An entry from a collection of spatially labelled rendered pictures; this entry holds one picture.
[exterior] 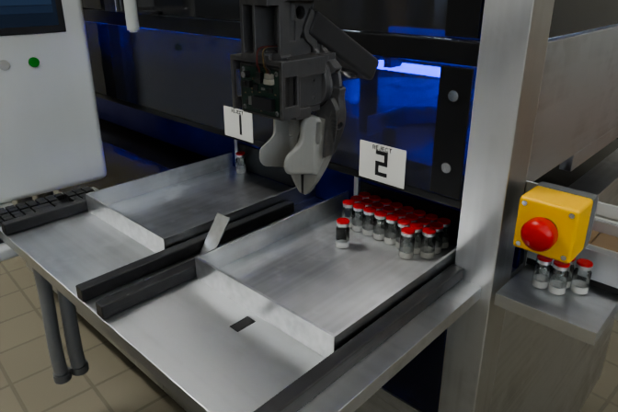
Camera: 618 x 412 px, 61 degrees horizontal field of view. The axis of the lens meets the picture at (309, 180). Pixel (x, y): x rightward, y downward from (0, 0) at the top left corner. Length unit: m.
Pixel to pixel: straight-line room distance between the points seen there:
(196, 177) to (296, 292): 0.50
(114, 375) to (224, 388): 1.46
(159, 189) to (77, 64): 0.41
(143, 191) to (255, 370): 0.57
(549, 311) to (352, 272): 0.27
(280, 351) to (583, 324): 0.38
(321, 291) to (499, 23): 0.41
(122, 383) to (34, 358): 0.38
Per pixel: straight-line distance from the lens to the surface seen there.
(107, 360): 2.12
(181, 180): 1.14
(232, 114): 1.04
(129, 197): 1.09
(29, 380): 2.15
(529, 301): 0.78
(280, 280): 0.76
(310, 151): 0.53
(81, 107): 1.38
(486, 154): 0.72
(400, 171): 0.79
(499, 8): 0.69
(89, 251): 0.91
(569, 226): 0.70
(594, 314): 0.79
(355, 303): 0.72
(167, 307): 0.74
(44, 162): 1.38
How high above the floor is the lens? 1.29
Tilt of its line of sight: 21 degrees down
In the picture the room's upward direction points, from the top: straight up
